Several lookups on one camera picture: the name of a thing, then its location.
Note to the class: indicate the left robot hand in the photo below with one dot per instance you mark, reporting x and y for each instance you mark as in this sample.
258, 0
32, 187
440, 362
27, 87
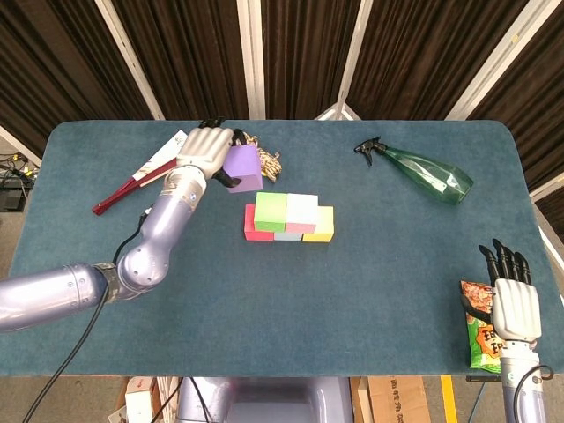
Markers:
205, 147

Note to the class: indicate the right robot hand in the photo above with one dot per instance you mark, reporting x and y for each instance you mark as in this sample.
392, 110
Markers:
515, 308

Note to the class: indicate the purple foam cube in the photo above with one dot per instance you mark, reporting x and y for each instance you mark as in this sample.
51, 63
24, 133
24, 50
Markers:
244, 167

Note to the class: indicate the green foam cube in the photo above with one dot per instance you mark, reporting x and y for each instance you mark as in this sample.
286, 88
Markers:
269, 211

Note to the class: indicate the red foam cube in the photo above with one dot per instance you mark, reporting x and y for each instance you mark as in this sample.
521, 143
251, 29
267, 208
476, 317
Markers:
251, 231

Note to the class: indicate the pink foam cube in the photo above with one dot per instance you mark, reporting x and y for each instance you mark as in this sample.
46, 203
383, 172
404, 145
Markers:
302, 211

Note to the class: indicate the yellow foam cube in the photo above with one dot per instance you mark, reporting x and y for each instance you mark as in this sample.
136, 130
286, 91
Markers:
324, 229

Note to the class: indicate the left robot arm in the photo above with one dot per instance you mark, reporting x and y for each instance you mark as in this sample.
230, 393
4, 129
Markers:
110, 273

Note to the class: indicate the snack packet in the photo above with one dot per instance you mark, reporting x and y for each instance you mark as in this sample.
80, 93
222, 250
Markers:
480, 343

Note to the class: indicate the folded red paper fan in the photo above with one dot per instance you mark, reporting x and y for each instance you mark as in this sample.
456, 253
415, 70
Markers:
132, 187

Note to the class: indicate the dark brown curtain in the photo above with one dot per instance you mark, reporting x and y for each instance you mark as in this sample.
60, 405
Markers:
198, 53

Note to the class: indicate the light blue foam cube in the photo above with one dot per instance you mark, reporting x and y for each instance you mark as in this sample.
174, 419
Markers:
287, 236

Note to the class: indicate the brown cardboard box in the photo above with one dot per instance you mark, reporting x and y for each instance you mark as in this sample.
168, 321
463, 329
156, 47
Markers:
396, 401

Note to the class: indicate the green plastic spray bottle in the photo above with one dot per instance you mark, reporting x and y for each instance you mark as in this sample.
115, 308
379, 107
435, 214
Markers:
427, 174

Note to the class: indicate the blue felt table cloth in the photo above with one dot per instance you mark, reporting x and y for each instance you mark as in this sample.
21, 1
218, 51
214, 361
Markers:
282, 308

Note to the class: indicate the black electronics box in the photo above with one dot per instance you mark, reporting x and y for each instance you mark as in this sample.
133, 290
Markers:
9, 200

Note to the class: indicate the grey-blue robot torso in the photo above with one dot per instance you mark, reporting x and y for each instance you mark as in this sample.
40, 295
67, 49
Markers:
273, 401

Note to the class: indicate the white cardboard box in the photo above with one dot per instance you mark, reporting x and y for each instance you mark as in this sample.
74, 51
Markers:
138, 403

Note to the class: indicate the white partition frame post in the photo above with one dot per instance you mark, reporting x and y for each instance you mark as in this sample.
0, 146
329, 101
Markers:
251, 57
355, 44
511, 39
548, 185
128, 53
17, 145

